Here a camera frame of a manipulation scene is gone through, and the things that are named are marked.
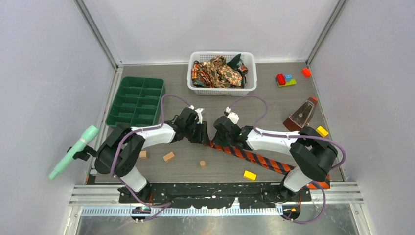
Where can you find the stacked lego bricks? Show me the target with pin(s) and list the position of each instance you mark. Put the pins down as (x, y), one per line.
(284, 80)

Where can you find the floral patterned tie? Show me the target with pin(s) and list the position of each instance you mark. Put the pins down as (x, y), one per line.
(215, 73)

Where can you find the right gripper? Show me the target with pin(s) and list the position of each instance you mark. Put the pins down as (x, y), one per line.
(217, 141)

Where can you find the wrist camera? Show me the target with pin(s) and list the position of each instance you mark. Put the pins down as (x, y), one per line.
(199, 112)
(232, 116)

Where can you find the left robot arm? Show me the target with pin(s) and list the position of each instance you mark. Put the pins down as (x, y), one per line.
(119, 152)

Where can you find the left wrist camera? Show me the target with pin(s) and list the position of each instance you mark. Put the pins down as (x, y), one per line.
(199, 112)

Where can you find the orange navy striped tie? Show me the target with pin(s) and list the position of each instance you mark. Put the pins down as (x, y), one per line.
(267, 163)

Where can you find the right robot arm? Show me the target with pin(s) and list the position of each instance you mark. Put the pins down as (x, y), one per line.
(313, 154)

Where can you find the green compartment tray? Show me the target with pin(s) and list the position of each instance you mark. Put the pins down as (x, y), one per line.
(137, 102)

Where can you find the yellow toy brick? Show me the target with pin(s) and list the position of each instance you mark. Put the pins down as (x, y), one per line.
(249, 175)
(322, 131)

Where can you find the white plastic basket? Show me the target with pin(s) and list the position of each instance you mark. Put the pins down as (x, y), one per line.
(204, 56)

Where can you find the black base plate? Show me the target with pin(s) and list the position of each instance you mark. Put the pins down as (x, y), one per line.
(213, 195)

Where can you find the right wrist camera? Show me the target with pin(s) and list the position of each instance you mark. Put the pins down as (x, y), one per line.
(232, 116)

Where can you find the small wooden block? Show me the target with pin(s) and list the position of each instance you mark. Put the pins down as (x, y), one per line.
(168, 156)

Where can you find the mint green microphone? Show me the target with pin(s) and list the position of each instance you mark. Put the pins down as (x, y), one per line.
(80, 150)

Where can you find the dark green tie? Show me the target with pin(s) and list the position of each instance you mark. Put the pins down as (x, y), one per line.
(235, 61)

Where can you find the red toy brick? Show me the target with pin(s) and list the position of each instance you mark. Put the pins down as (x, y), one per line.
(306, 72)

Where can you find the brown wooden metronome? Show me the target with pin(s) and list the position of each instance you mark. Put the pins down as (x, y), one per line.
(302, 116)

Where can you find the small wooden cube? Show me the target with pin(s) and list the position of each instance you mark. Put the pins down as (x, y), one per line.
(143, 155)

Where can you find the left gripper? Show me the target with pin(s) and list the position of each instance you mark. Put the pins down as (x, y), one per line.
(202, 136)

